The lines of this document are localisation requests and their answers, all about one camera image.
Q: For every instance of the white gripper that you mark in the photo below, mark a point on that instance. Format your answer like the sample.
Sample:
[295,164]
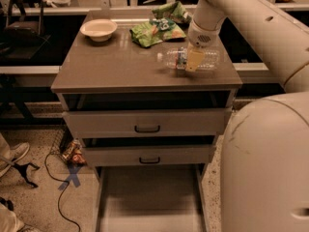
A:
[200,37]

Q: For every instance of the clear plastic water bottle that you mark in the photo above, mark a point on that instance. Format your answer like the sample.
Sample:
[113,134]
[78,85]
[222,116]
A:
[176,59]

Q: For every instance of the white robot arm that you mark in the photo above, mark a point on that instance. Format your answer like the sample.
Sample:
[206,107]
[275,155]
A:
[265,150]

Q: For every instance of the grey drawer cabinet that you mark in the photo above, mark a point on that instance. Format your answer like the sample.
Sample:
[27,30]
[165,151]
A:
[121,75]

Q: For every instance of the open bottom drawer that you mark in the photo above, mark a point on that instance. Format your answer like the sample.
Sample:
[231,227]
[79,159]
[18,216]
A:
[153,198]

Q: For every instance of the green chip bag rear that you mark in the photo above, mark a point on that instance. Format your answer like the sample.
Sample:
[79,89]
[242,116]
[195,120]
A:
[175,11]

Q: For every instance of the green chip bag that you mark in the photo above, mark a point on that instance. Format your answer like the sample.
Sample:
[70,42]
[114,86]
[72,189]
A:
[157,31]
[175,11]

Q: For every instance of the green chip bag front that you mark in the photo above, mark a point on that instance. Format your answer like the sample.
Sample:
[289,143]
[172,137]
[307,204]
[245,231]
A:
[157,31]

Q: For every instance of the white bowl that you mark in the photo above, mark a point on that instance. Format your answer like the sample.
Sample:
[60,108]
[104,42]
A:
[99,30]

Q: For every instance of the snack packet on floor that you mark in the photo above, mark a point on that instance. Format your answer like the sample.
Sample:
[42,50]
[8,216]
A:
[73,153]

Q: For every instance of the blue tape cross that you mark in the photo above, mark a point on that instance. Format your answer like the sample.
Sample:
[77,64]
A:
[72,178]

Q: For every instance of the black chair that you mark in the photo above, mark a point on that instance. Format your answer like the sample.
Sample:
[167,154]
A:
[22,36]

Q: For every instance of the black stand foot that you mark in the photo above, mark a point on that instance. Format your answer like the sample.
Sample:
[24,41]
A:
[22,169]

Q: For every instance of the top drawer with black handle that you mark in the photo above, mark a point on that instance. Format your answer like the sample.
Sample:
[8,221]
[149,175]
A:
[147,123]

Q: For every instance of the drawer with black handle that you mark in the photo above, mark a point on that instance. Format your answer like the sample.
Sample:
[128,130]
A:
[147,123]
[152,155]

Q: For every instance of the middle drawer with black handle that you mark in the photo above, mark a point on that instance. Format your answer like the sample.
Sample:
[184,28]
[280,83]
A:
[152,155]

